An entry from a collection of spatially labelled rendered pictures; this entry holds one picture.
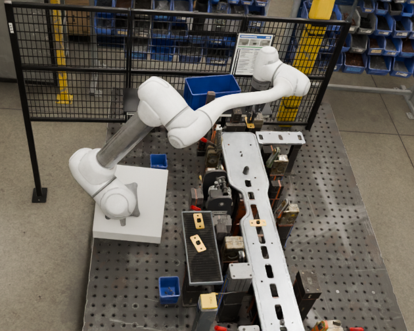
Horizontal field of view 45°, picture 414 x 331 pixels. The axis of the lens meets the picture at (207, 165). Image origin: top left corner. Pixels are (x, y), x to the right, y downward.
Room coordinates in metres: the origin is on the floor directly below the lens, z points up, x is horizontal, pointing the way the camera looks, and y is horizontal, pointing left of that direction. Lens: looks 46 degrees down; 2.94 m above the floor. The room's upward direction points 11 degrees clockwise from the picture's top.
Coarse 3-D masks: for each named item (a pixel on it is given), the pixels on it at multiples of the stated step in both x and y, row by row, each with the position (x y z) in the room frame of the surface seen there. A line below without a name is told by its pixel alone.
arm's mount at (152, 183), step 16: (128, 176) 1.72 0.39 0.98; (144, 176) 1.73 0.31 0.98; (160, 176) 1.75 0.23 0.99; (144, 192) 1.67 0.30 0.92; (160, 192) 1.69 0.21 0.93; (96, 208) 1.57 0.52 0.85; (144, 208) 1.62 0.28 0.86; (160, 208) 1.63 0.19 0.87; (96, 224) 1.51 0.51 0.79; (112, 224) 1.53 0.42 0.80; (128, 224) 1.54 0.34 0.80; (144, 224) 1.56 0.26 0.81; (160, 224) 1.58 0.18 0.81; (128, 240) 1.51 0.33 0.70; (144, 240) 1.52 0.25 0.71
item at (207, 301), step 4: (200, 296) 1.01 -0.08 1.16; (204, 296) 1.01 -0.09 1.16; (208, 296) 1.02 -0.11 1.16; (212, 296) 1.02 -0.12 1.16; (204, 300) 1.00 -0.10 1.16; (208, 300) 1.00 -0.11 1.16; (212, 300) 1.00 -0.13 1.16; (204, 304) 0.98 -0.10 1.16; (208, 304) 0.98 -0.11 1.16; (212, 304) 0.99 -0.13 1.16; (216, 304) 0.99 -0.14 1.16; (204, 308) 0.96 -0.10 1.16; (208, 308) 0.97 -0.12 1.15; (212, 308) 0.97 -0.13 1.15; (216, 308) 0.98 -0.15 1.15
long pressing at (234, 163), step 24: (240, 144) 2.10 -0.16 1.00; (240, 168) 1.91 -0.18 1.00; (264, 168) 1.95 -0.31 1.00; (240, 192) 1.75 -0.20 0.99; (264, 192) 1.77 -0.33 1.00; (264, 216) 1.61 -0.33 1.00; (264, 264) 1.33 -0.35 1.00; (264, 288) 1.20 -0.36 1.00; (288, 288) 1.22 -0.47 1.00; (264, 312) 1.09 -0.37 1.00; (288, 312) 1.11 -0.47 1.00
